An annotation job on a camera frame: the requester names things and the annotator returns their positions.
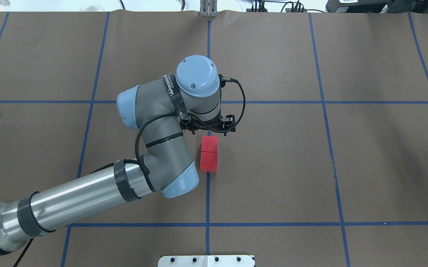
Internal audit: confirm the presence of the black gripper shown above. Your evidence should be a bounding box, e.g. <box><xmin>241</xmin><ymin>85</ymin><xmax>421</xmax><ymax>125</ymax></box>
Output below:
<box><xmin>190</xmin><ymin>115</ymin><xmax>223</xmax><ymax>133</ymax></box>

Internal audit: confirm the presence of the red cube block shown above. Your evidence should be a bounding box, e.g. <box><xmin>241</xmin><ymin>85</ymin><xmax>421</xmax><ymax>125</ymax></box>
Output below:
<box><xmin>200</xmin><ymin>151</ymin><xmax>218</xmax><ymax>173</ymax></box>
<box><xmin>201</xmin><ymin>135</ymin><xmax>219</xmax><ymax>153</ymax></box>

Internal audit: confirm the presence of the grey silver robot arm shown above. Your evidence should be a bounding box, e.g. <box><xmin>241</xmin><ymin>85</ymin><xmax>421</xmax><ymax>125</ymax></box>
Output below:
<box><xmin>0</xmin><ymin>55</ymin><xmax>235</xmax><ymax>256</ymax></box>

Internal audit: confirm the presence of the black equipment box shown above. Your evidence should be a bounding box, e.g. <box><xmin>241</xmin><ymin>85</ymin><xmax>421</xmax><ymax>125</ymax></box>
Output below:
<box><xmin>325</xmin><ymin>0</ymin><xmax>428</xmax><ymax>14</ymax></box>

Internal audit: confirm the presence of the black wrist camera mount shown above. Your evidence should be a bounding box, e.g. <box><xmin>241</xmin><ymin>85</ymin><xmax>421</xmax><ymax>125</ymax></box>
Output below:
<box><xmin>179</xmin><ymin>114</ymin><xmax>236</xmax><ymax>136</ymax></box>

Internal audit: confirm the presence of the black braided camera cable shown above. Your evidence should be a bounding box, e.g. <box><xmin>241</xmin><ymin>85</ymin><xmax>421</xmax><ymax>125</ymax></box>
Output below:
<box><xmin>135</xmin><ymin>76</ymin><xmax>246</xmax><ymax>193</ymax></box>

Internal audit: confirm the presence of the grey aluminium clamp post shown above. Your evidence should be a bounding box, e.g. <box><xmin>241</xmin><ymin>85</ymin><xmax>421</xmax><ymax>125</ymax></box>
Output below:
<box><xmin>200</xmin><ymin>0</ymin><xmax>218</xmax><ymax>17</ymax></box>

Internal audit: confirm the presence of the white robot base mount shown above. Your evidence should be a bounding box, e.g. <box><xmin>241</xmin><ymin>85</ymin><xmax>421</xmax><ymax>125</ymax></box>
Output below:
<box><xmin>157</xmin><ymin>255</ymin><xmax>256</xmax><ymax>267</ymax></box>

